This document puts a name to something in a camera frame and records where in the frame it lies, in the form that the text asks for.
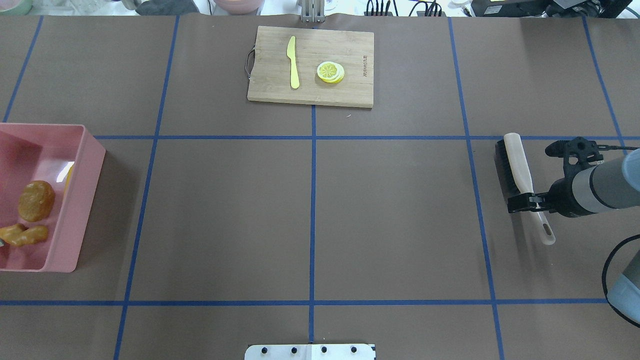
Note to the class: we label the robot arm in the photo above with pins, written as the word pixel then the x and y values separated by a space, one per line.
pixel 597 179

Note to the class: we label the yellow plastic toy knife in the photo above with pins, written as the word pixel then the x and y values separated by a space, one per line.
pixel 291 53

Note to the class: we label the yellow toy lemon slices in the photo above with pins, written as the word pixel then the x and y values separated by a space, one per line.
pixel 330 72

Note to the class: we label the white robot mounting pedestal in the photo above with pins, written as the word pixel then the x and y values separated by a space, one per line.
pixel 331 351

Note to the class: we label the dark grey cloth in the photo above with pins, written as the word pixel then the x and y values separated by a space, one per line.
pixel 167 8

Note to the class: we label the aluminium frame post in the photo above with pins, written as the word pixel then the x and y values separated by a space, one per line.
pixel 312 11

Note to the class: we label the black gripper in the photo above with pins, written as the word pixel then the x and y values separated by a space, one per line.
pixel 561 198

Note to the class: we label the beige hand brush black bristles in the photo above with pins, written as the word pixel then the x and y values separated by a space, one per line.
pixel 516 176

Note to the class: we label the tan toy ginger root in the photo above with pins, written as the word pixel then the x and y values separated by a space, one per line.
pixel 19 235

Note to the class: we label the brown toy potato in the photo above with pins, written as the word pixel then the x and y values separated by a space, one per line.
pixel 36 201

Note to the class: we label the wooden cutting board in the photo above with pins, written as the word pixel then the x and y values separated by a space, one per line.
pixel 269 79

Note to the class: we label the yellow toy corn cob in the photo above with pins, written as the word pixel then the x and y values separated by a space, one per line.
pixel 68 179

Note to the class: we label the pink plastic bin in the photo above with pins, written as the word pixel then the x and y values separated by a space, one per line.
pixel 48 176

